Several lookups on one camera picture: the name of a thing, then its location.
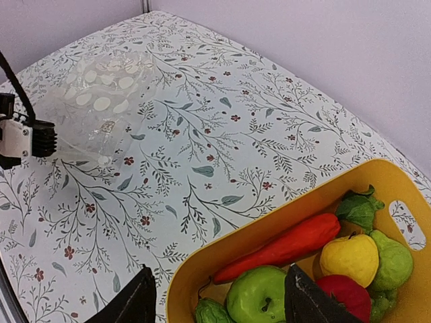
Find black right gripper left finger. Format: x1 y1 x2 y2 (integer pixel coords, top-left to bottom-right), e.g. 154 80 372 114
86 265 157 323

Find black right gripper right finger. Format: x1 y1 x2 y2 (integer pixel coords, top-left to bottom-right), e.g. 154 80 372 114
284 264 362 322

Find red tomato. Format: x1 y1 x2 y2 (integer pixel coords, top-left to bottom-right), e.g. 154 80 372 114
316 275 372 322

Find green apple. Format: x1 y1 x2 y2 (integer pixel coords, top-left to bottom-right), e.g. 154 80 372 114
226 266 286 322

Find yellow lemon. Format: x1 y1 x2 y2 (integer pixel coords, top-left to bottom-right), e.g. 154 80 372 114
319 234 379 288

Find green pear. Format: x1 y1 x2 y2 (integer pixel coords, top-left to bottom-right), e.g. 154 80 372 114
370 229 413 291

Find clear zip top bag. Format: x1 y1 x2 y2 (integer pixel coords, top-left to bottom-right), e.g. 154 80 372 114
35 52 156 170

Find orange carrot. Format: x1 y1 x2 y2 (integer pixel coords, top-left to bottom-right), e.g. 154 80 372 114
213 213 341 285

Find green bitter gourd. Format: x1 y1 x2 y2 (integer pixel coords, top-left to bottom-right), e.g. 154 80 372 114
195 297 234 323

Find green grapes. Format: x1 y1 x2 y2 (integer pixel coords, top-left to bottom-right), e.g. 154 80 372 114
368 289 397 323

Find green leafy vegetable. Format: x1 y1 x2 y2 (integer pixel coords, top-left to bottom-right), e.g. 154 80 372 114
335 184 385 235

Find yellow plastic basket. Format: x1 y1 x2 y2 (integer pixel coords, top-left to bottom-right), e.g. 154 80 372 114
166 159 430 322

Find floral table cover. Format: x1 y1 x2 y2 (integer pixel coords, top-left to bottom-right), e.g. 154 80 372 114
1 11 430 322

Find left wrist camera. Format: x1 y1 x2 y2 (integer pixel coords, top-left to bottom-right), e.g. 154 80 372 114
1 93 57 170

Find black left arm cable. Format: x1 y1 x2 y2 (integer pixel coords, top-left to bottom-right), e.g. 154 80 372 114
0 50 36 127

